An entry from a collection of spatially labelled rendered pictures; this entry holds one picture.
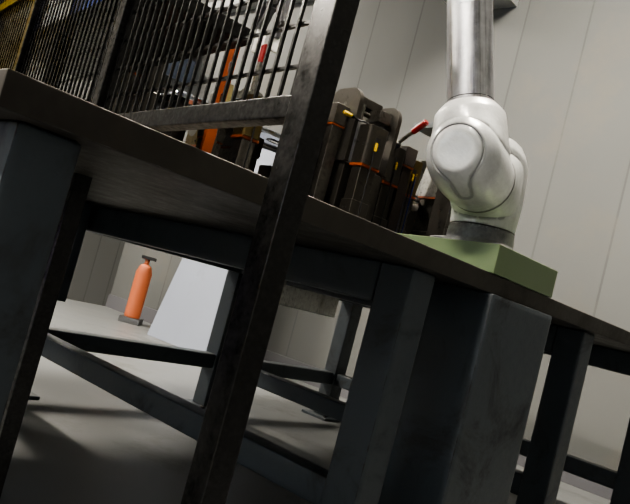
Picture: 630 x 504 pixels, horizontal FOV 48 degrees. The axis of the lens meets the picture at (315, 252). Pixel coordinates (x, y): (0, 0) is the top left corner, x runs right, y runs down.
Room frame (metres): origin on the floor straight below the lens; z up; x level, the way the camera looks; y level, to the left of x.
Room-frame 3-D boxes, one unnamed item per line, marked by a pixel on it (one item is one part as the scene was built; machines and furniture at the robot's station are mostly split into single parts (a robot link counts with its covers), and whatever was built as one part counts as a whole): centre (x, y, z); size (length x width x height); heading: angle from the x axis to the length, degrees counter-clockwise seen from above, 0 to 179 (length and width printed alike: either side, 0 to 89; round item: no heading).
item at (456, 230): (1.66, -0.38, 0.79); 0.22 x 0.18 x 0.06; 147
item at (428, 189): (2.41, -0.37, 0.90); 0.13 x 0.08 x 0.41; 38
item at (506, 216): (1.64, -0.36, 0.92); 0.18 x 0.16 x 0.22; 153
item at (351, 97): (2.12, -0.04, 0.95); 0.18 x 0.13 x 0.49; 128
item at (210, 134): (1.87, 0.35, 0.95); 0.03 x 0.01 x 0.50; 128
